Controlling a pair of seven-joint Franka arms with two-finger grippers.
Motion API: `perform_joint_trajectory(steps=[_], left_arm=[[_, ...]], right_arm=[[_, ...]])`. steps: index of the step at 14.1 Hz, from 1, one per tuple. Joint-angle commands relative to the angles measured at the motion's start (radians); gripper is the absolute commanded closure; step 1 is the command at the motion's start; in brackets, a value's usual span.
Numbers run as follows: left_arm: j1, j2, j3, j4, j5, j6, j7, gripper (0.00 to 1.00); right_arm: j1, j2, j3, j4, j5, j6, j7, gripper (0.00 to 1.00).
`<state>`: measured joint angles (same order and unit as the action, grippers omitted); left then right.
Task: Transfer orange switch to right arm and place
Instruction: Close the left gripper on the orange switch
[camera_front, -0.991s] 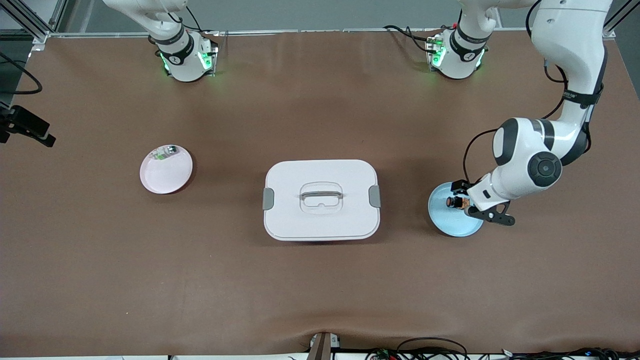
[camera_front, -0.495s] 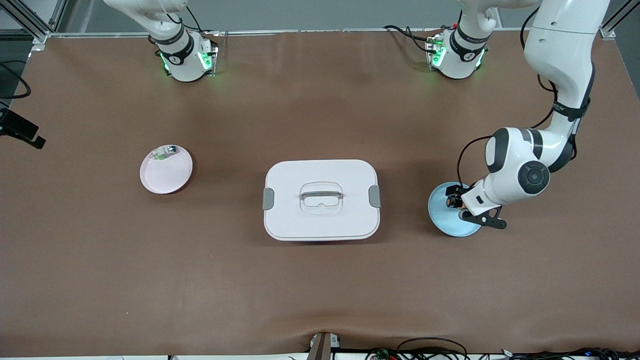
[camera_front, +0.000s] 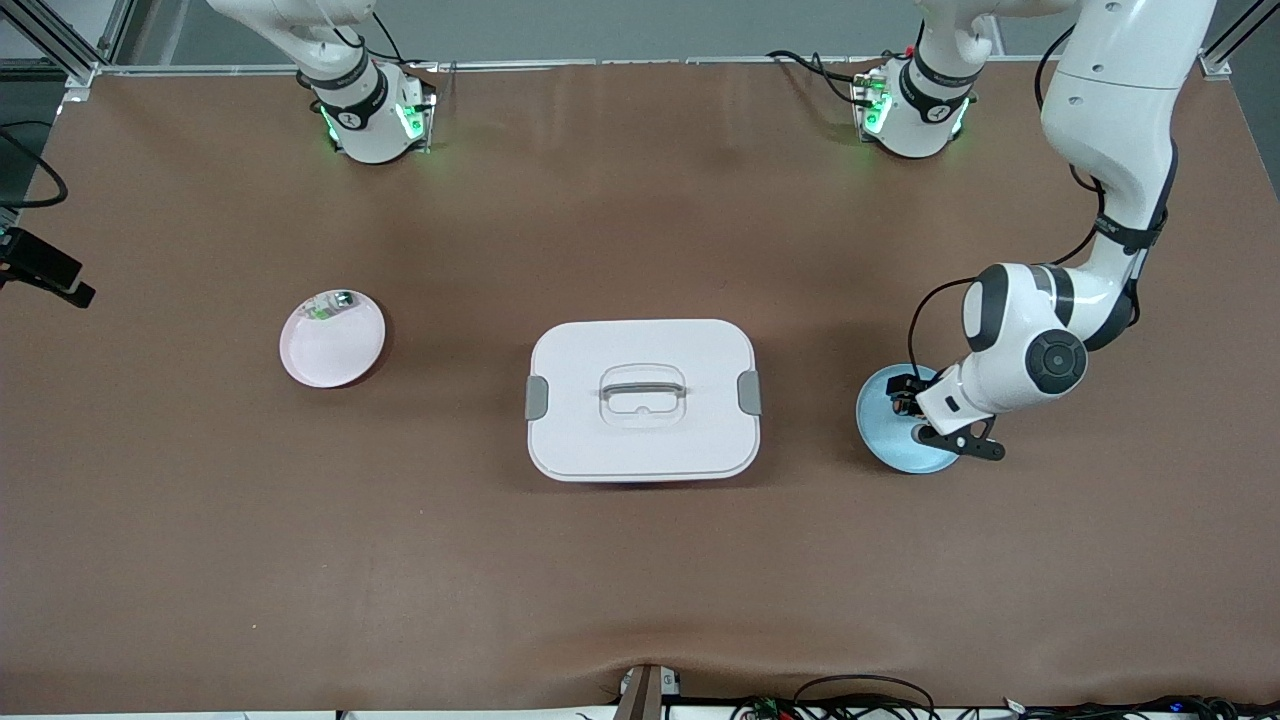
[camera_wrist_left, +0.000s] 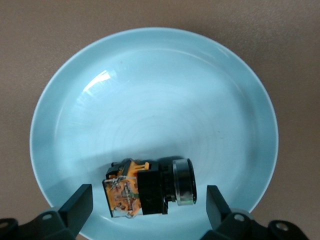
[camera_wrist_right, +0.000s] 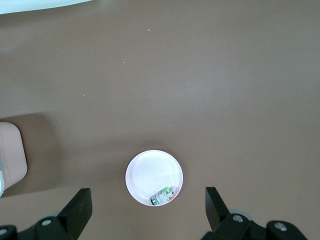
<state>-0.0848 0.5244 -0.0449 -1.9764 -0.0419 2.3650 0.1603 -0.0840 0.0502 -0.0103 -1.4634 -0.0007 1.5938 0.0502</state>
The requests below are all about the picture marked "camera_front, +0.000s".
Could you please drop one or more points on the pink round plate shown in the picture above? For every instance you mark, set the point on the pink round plate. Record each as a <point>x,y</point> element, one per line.
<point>332,350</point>

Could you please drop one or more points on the aluminium table frame rail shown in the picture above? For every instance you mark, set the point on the aluminium table frame rail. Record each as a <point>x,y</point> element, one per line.
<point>650,63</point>

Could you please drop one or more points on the white lidded storage box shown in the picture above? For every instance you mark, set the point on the white lidded storage box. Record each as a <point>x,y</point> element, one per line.
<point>640,440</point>

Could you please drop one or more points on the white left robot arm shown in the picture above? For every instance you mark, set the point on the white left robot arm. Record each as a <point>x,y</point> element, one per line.
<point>1110,110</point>

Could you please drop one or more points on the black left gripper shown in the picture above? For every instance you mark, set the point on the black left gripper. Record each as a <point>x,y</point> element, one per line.
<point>908,392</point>

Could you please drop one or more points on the light blue round plate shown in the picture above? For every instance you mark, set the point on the light blue round plate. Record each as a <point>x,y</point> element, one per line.
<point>890,445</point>

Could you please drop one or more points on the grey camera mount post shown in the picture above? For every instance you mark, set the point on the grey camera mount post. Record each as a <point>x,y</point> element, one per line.
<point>645,695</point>

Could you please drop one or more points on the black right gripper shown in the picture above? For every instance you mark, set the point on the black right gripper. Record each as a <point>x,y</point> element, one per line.
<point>35,258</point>

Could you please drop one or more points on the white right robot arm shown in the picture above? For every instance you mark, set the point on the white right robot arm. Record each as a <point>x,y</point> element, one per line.
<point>365,125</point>

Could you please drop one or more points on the small clear green switch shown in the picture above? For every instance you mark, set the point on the small clear green switch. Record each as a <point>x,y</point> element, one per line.
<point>332,303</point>

